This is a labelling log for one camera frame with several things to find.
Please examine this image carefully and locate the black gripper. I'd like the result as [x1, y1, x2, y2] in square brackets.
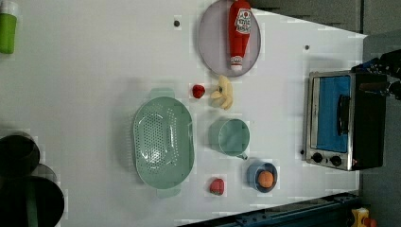
[351, 49, 401, 100]

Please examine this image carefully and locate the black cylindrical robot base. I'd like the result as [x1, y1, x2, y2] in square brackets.
[1, 134, 65, 227]

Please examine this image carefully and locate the silver black toaster oven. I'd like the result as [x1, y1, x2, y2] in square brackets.
[305, 71, 387, 171]

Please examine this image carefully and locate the yellow red emergency button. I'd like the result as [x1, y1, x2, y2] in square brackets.
[351, 207, 377, 227]

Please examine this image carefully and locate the red ketchup bottle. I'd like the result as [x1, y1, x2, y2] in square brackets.
[228, 0, 252, 71]

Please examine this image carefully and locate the orange fruit toy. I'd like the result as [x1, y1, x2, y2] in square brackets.
[257, 170, 274, 188]

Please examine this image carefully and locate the peeled banana toy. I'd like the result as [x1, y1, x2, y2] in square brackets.
[210, 75, 234, 110]

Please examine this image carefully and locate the small blue bowl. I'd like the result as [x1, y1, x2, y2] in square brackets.
[247, 160, 278, 193]

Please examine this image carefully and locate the green measuring cup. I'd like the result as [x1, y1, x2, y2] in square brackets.
[208, 118, 251, 160]

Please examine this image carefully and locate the grey round plate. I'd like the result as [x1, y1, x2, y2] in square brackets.
[198, 0, 261, 77]

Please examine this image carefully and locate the small red strawberry toy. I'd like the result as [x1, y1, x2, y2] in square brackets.
[192, 84, 205, 98]

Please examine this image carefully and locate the red pepper toy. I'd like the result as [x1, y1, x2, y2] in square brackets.
[209, 178, 225, 196]

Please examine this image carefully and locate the green plastic colander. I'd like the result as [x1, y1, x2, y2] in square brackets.
[131, 88, 195, 199]

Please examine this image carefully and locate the green white cup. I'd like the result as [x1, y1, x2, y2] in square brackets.
[0, 0, 19, 54]

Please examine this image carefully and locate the blue metal table frame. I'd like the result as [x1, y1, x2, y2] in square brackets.
[180, 193, 361, 227]

